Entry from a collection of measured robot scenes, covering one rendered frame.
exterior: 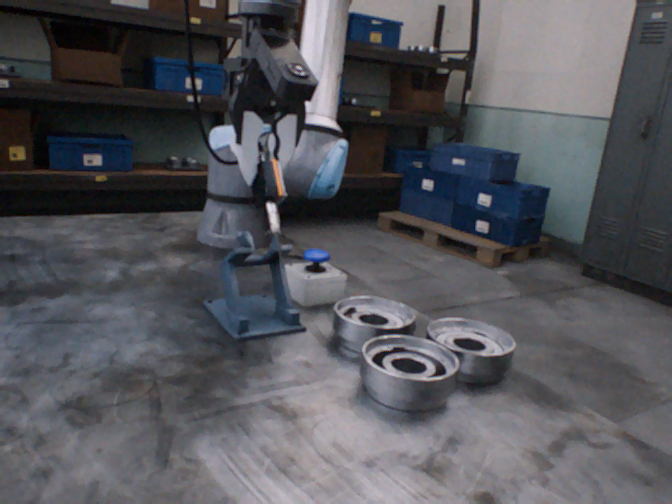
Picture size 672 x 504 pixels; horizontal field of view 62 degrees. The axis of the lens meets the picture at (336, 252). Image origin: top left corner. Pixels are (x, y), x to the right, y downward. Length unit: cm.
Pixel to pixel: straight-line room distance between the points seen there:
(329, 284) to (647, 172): 349
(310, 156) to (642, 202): 333
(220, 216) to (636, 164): 344
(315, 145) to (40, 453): 71
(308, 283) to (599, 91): 435
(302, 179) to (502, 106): 463
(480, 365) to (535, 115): 473
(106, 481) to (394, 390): 27
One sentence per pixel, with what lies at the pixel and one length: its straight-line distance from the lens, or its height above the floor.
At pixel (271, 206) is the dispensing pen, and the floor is 96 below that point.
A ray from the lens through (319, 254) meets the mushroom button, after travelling 84.
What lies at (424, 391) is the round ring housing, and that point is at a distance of 59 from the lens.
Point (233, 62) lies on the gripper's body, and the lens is 73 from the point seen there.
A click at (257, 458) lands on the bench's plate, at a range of 52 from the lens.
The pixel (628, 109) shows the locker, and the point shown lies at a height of 119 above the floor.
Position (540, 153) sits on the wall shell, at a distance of 526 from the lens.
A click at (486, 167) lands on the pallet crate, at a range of 443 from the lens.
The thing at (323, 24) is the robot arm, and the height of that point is 123.
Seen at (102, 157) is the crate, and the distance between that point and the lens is 409.
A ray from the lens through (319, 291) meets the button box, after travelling 83.
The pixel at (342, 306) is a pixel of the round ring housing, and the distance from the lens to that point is 76.
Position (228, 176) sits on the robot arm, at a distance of 109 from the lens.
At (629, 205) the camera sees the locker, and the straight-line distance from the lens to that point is 423.
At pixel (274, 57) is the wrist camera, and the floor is 114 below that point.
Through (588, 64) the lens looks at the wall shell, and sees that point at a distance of 511.
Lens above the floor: 111
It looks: 16 degrees down
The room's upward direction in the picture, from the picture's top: 6 degrees clockwise
